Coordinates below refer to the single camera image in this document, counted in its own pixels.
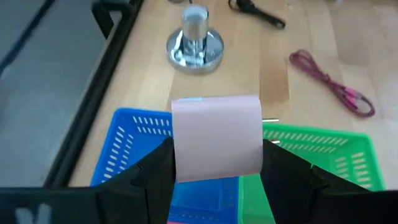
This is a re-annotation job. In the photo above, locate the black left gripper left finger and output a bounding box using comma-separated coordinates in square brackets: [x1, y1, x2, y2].
[0, 136, 177, 224]

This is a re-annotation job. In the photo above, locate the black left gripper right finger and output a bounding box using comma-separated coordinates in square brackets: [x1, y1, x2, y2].
[260, 139, 398, 224]

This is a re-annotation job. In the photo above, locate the magenta cable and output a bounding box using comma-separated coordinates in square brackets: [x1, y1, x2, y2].
[289, 49, 376, 118]

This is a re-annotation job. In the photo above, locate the green plastic basket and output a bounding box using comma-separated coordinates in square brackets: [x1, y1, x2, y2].
[238, 123, 386, 224]

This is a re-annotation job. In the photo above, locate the blue plastic basket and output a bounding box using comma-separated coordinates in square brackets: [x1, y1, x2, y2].
[90, 107, 240, 224]

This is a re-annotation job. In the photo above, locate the silver metal stand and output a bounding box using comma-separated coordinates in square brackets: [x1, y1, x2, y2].
[166, 4, 224, 75]

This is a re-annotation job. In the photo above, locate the black aluminium table frame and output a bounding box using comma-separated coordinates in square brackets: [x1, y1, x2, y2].
[43, 0, 146, 189]

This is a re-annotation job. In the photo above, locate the black cable bundle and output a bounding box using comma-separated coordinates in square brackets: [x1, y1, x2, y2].
[228, 0, 287, 30]

